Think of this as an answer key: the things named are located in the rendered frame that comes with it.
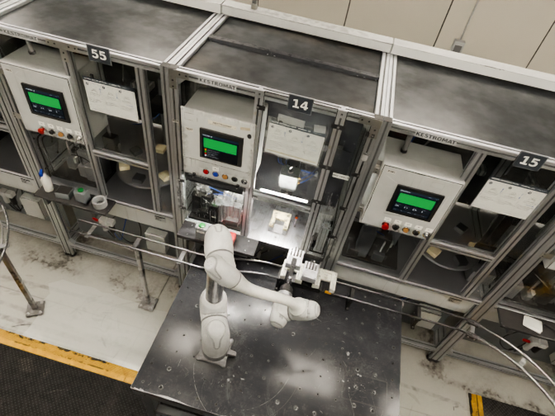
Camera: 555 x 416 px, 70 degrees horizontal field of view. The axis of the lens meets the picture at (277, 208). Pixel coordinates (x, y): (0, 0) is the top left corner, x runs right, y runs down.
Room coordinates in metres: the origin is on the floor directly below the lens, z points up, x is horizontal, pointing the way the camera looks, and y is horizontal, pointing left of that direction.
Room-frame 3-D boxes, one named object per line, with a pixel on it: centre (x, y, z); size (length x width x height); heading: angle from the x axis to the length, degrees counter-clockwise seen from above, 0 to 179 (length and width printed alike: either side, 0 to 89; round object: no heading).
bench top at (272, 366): (1.17, -0.19, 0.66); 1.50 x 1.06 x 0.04; 84
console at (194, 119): (1.87, 0.38, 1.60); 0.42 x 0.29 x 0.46; 84
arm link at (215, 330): (1.03, 0.21, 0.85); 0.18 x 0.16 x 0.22; 18
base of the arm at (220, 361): (1.02, 0.19, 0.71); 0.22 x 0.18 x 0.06; 84
